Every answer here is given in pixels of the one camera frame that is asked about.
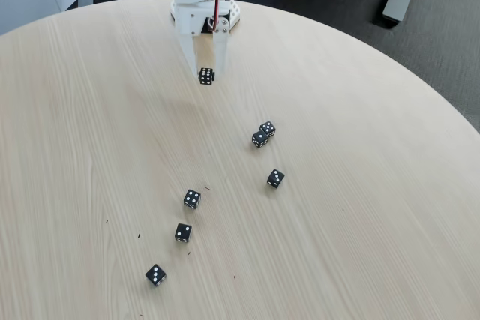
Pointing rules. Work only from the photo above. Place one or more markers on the black dice showing six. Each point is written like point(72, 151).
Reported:
point(206, 76)

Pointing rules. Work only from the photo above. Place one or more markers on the black dice showing two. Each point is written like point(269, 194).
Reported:
point(183, 233)

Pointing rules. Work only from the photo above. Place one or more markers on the black dice showing four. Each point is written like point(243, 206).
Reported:
point(192, 199)

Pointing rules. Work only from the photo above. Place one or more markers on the black dice showing three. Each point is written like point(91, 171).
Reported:
point(155, 275)
point(275, 178)

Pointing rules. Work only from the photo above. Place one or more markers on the black dice showing one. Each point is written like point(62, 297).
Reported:
point(260, 139)

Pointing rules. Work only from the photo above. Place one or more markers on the black dice showing five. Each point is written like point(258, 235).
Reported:
point(267, 129)

